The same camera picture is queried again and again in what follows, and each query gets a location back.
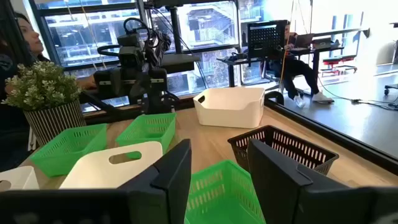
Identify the black table frame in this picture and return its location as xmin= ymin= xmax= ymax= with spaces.
xmin=79 ymin=90 xmax=398 ymax=176

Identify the black office desk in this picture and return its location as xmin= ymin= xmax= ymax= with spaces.
xmin=216 ymin=40 xmax=345 ymax=94

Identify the black pegboard panel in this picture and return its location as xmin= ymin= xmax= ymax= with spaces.
xmin=247 ymin=19 xmax=289 ymax=60

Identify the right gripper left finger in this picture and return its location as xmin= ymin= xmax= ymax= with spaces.
xmin=0 ymin=139 xmax=192 ymax=224

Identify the red stool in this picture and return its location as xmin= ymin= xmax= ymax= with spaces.
xmin=340 ymin=54 xmax=358 ymax=74
xmin=322 ymin=57 xmax=343 ymax=77

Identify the laptop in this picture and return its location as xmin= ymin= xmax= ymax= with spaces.
xmin=293 ymin=32 xmax=316 ymax=49

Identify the artificial white-flowered plant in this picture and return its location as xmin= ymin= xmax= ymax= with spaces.
xmin=1 ymin=60 xmax=83 ymax=112

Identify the black camera stand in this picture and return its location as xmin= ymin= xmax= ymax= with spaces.
xmin=160 ymin=5 xmax=201 ymax=75

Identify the black window frame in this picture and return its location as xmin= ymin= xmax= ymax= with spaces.
xmin=29 ymin=0 xmax=243 ymax=73

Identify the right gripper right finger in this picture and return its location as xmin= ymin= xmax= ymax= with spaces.
xmin=248 ymin=138 xmax=398 ymax=224

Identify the black chair caster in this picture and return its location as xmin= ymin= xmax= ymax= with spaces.
xmin=384 ymin=83 xmax=398 ymax=96

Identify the green slotted plastic basket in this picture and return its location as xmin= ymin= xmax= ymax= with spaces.
xmin=184 ymin=159 xmax=267 ymax=224
xmin=30 ymin=123 xmax=108 ymax=178
xmin=115 ymin=112 xmax=177 ymax=154

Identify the black floor cable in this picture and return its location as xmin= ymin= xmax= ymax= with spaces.
xmin=317 ymin=76 xmax=398 ymax=111

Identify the black slotted plastic basket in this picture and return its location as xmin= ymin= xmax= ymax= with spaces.
xmin=227 ymin=124 xmax=340 ymax=177

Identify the white plastic basket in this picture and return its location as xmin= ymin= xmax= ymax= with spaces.
xmin=0 ymin=166 xmax=40 ymax=192
xmin=193 ymin=86 xmax=266 ymax=129
xmin=58 ymin=141 xmax=164 ymax=190

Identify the seated person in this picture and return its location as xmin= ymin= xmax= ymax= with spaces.
xmin=269 ymin=21 xmax=335 ymax=108

